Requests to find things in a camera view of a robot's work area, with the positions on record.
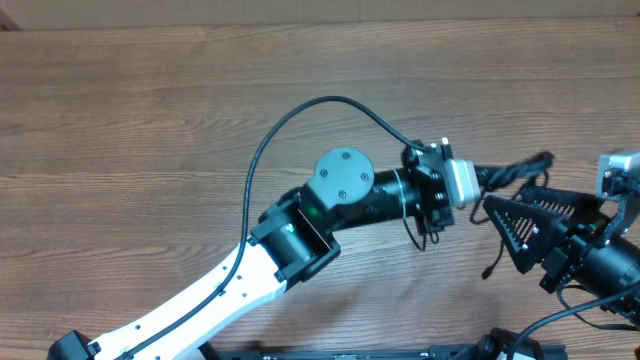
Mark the black usb cable blue plug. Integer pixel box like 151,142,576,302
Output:
470,151,554,225

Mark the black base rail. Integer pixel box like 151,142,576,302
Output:
199,327,569,360

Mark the black usb cable silver plug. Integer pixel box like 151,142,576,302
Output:
402,214,506,281

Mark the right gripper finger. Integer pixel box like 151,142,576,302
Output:
483,196,568,274
520,186,603,221

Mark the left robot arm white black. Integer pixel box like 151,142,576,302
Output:
47,143,514,360

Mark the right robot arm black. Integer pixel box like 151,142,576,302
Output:
483,186,639,298

